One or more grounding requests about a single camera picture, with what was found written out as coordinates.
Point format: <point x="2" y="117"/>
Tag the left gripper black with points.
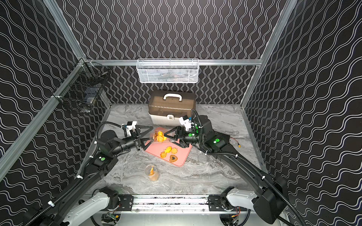
<point x="138" y="139"/>

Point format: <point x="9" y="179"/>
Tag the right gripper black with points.
<point x="179" y="132"/>

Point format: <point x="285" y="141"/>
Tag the orange flower cookie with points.
<point x="174" y="150"/>

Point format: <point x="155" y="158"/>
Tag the clear cookie jar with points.
<point x="157" y="136"/>
<point x="151" y="172"/>

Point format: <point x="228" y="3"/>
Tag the brown heart cookie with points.
<point x="173" y="158"/>

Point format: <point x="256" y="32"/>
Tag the orange swirl cookie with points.
<point x="163" y="155"/>

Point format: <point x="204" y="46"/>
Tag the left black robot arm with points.
<point x="61" y="210"/>

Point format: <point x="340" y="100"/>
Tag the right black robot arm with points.
<point x="270" y="194"/>

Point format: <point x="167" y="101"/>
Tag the pink plastic tray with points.
<point x="183" y="153"/>

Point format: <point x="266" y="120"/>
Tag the brown white storage box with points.
<point x="167" y="107"/>

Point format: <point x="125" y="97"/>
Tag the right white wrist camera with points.
<point x="186" y="122"/>

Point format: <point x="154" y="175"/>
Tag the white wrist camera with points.
<point x="186" y="122"/>
<point x="130" y="126"/>

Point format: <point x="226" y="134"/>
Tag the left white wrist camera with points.
<point x="130" y="126"/>

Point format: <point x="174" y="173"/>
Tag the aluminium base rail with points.
<point x="165" y="204"/>

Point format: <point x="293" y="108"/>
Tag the white wire wall basket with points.
<point x="168" y="70"/>

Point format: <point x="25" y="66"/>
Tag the black wire wall basket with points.
<point x="81" y="95"/>

